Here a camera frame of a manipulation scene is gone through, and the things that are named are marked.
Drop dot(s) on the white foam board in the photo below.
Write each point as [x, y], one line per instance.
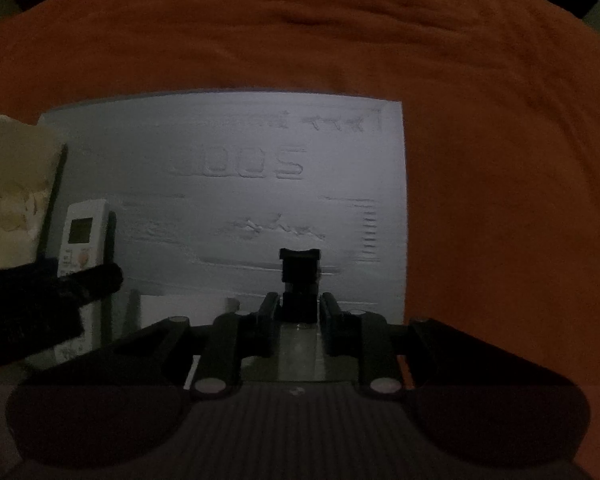
[208, 187]

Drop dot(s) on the orange table cloth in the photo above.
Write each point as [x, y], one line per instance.
[501, 101]

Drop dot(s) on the white remote control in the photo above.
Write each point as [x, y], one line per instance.
[83, 247]

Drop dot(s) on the small black clip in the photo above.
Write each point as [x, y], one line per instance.
[301, 274]

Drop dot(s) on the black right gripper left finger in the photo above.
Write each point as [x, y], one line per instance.
[153, 363]

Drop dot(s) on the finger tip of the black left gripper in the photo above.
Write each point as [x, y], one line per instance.
[39, 309]

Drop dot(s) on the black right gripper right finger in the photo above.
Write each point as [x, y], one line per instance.
[442, 361]

